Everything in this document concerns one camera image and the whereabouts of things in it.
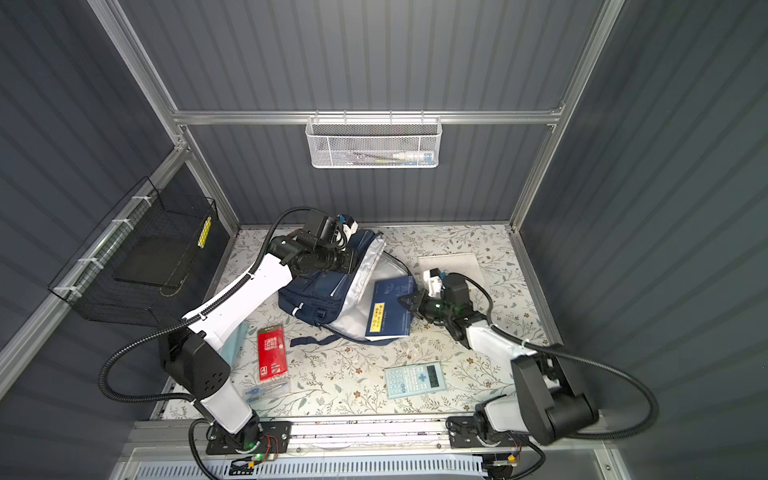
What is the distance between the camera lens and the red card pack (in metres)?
0.86

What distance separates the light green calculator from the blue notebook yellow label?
100mm

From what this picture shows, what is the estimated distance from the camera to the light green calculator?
2.65ft

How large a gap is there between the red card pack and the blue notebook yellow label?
272mm

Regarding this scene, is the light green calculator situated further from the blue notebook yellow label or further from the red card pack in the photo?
the red card pack

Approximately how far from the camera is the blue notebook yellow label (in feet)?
2.68

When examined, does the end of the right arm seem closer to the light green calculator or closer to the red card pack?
the light green calculator

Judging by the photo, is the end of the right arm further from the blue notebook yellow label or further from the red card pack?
the red card pack

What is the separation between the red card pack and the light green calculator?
12.3 inches

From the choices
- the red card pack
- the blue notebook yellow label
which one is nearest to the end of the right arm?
the blue notebook yellow label

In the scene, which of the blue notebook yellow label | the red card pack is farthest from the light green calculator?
the red card pack
